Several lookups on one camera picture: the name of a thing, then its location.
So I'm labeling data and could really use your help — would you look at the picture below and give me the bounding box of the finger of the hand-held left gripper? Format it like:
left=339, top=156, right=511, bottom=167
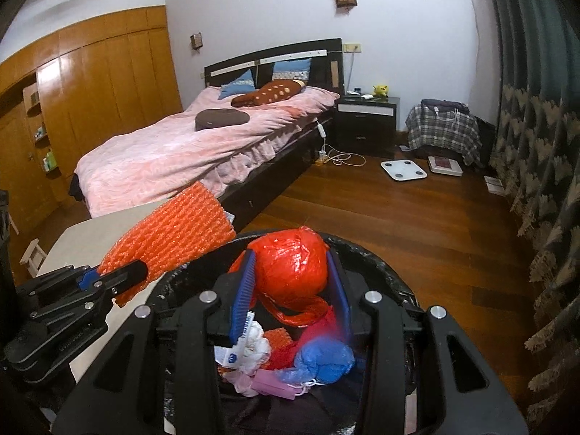
left=25, top=260, right=150, bottom=328
left=15, top=265, right=100, bottom=297

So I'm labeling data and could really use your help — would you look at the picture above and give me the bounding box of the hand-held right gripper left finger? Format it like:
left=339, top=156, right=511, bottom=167
left=52, top=249, right=260, bottom=435

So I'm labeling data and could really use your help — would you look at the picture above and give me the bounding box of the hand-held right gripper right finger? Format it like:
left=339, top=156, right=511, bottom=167
left=324, top=247, right=529, bottom=435

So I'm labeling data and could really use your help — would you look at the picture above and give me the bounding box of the bin with black plastic liner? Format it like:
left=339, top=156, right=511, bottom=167
left=149, top=229, right=427, bottom=435

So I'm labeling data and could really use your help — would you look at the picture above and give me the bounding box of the red plastic bag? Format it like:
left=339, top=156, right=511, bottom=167
left=228, top=225, right=334, bottom=328

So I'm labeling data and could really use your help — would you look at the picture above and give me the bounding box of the white blue-printed tissue pack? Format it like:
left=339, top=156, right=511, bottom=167
left=215, top=312, right=248, bottom=368

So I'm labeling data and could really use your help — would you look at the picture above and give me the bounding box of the blue plastic bag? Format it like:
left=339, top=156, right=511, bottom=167
left=276, top=340, right=356, bottom=388

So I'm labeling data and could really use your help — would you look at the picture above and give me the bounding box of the pale pink cloth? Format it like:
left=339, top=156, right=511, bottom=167
left=222, top=368, right=259, bottom=398

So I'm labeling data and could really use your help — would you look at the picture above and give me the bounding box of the pink face mask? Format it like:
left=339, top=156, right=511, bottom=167
left=249, top=368, right=309, bottom=400

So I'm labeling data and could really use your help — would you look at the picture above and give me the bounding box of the white wooden stool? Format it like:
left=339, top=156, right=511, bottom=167
left=19, top=238, right=46, bottom=277

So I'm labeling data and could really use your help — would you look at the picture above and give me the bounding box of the small orange bubble wrap piece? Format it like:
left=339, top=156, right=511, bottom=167
left=264, top=328, right=300, bottom=370

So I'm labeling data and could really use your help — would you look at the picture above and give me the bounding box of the pink blanket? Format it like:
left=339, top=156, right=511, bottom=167
left=74, top=85, right=340, bottom=218

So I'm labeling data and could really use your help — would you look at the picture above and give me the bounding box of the white body scale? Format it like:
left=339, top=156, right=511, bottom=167
left=380, top=159, right=429, bottom=183

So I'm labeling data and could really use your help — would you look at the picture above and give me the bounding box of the scale with red-brown centre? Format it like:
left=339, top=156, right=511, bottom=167
left=428, top=155, right=464, bottom=177

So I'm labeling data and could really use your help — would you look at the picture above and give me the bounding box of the dark nightstand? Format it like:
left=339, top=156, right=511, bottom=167
left=336, top=95, right=400, bottom=159

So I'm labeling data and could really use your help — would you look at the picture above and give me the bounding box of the brown pillow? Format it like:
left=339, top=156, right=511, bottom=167
left=195, top=109, right=251, bottom=132

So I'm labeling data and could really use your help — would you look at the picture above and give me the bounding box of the wooden wardrobe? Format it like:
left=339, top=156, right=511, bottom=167
left=0, top=4, right=184, bottom=232

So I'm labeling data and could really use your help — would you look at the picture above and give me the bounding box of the plaid cloth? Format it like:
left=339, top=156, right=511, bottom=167
left=405, top=103, right=482, bottom=166

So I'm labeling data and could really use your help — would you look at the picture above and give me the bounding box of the red-brown dotted pillow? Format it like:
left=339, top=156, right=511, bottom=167
left=231, top=79, right=305, bottom=107

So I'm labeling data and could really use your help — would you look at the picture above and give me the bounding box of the blue pillow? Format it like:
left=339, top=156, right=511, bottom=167
left=220, top=69, right=255, bottom=98
left=272, top=58, right=312, bottom=83

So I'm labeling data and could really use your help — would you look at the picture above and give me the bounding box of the dark wooden bed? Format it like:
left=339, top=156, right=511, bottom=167
left=68, top=38, right=344, bottom=232

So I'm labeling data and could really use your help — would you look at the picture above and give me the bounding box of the dark green patterned curtain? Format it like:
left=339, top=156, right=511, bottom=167
left=480, top=0, right=580, bottom=418

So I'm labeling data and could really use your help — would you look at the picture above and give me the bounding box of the dark bag with white cords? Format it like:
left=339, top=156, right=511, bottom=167
left=420, top=98, right=471, bottom=116

